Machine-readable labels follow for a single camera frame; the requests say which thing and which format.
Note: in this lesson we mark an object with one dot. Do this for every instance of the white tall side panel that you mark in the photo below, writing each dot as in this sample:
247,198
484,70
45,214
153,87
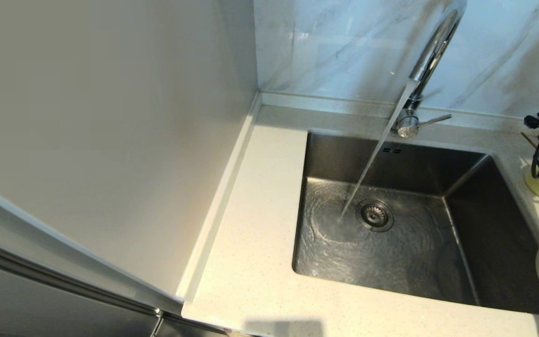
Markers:
110,117

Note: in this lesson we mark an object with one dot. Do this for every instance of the round metal drain strainer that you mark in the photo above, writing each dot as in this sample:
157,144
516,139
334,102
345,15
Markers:
375,216

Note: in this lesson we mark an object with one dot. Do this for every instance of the stainless steel sink basin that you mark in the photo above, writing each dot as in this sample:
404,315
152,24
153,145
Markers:
335,267

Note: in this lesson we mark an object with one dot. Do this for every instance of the chrome gooseneck kitchen faucet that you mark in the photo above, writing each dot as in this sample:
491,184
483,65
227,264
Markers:
433,51

